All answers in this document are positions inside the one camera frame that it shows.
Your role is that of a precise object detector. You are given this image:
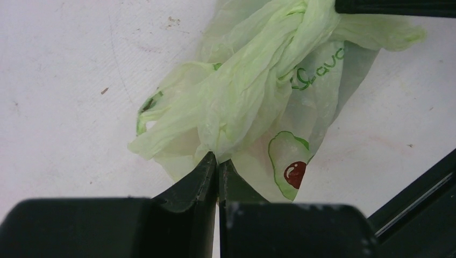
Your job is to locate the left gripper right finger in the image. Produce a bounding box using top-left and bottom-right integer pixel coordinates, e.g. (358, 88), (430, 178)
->
(218, 161), (379, 257)

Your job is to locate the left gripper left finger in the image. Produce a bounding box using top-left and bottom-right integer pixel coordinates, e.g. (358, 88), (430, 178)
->
(1, 153), (217, 257)

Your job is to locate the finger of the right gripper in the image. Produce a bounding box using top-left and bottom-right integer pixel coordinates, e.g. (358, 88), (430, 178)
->
(335, 0), (455, 18)

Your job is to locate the green plastic bag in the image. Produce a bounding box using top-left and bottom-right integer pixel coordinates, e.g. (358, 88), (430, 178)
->
(128, 1), (426, 202)

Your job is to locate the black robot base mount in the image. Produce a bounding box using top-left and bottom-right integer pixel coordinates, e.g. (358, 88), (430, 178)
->
(368, 151), (455, 258)

